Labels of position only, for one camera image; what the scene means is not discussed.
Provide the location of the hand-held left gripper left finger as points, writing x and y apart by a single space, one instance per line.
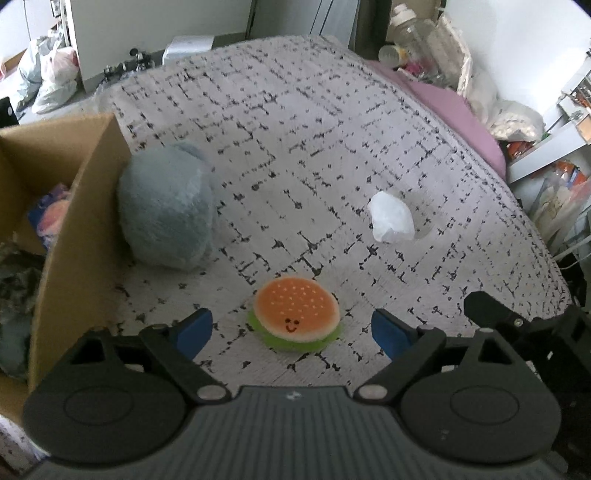
194 330

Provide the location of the pile of white plastic bags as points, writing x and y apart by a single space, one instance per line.
503 110

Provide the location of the black polka dot cushion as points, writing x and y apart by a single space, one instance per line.
8 111

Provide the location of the white cloth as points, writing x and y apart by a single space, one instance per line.
392 217

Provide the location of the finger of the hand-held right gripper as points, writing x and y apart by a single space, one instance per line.
491 309

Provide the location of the grey-blue fluffy plush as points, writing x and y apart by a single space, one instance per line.
166 207

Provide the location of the flat cardboard box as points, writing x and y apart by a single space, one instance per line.
374 23

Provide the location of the white black-patterned blanket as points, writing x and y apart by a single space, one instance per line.
300 138

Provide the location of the pink bed sheet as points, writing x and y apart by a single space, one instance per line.
461 115

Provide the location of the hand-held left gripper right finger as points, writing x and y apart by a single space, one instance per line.
391 332

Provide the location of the brown cardboard box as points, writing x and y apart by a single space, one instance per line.
83 230

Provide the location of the white box appliance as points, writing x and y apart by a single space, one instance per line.
189 48

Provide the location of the burger plush toy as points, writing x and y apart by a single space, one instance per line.
295 314

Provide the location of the white bag hanging on desk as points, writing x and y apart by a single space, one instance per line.
561 203

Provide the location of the blue crochet coaster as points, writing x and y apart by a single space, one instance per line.
14 348

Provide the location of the white desk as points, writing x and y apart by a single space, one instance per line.
545 147

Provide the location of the white plastic bag red print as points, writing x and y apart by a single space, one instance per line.
57 78

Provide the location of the black tripod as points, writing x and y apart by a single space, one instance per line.
129 64

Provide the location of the paper cup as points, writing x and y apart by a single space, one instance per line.
392 54

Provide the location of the clear plastic bottle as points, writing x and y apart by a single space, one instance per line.
415 37

